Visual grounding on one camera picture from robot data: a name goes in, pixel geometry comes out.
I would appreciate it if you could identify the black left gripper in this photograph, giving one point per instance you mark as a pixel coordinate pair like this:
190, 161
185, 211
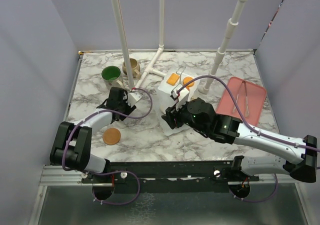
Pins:
129, 109

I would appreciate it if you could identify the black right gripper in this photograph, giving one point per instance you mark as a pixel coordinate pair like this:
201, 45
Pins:
173, 112

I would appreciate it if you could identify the yellow rectangular biscuit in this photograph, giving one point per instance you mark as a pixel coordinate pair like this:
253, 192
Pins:
173, 79

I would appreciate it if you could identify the orange sandwich biscuit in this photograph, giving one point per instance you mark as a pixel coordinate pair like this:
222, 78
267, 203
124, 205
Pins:
187, 81

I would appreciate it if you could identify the three tier white stand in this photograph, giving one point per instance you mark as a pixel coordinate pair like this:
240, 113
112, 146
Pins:
163, 96

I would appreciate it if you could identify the pink serving tray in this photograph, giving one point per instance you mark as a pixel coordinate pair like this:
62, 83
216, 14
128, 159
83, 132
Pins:
256, 98

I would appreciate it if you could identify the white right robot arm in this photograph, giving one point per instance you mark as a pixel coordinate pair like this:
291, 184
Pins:
293, 156

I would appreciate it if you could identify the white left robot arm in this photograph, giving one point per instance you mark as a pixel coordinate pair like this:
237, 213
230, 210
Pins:
72, 144

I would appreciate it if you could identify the green interior mug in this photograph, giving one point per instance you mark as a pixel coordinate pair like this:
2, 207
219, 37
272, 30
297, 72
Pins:
112, 77

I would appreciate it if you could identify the wooden coaster near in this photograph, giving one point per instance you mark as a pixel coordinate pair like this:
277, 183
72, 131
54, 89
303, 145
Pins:
111, 136

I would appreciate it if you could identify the left white pvc pole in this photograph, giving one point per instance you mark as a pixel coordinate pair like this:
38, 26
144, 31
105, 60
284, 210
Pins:
122, 36

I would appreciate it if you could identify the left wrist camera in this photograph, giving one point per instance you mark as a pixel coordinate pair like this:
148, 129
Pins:
135, 97

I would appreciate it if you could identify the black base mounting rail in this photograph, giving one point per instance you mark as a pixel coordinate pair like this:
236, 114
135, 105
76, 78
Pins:
167, 177

